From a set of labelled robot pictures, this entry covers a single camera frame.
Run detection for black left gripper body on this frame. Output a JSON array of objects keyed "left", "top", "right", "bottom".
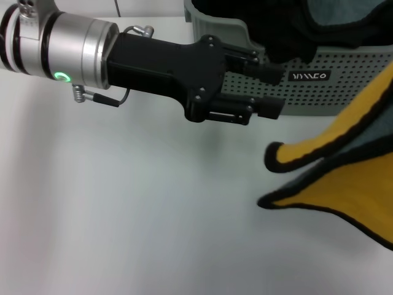
[{"left": 106, "top": 32, "right": 228, "bottom": 124}]

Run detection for yellow and grey towel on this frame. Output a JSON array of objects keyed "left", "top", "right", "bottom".
[{"left": 257, "top": 61, "right": 393, "bottom": 252}]

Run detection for grey perforated storage basket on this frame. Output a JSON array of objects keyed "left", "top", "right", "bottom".
[{"left": 184, "top": 0, "right": 393, "bottom": 118}]

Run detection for black towel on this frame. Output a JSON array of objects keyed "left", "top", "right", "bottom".
[{"left": 192, "top": 0, "right": 393, "bottom": 65}]

